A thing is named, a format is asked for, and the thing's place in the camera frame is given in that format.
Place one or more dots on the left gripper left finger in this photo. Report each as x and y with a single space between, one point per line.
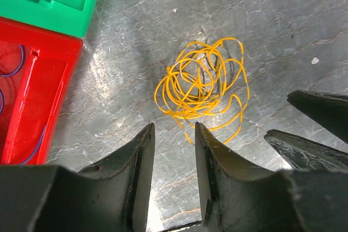
111 194

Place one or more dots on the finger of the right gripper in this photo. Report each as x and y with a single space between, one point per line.
327 109
299 152

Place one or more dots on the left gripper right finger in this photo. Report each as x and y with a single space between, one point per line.
238 195

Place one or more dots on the red plastic bin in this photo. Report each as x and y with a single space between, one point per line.
36 68

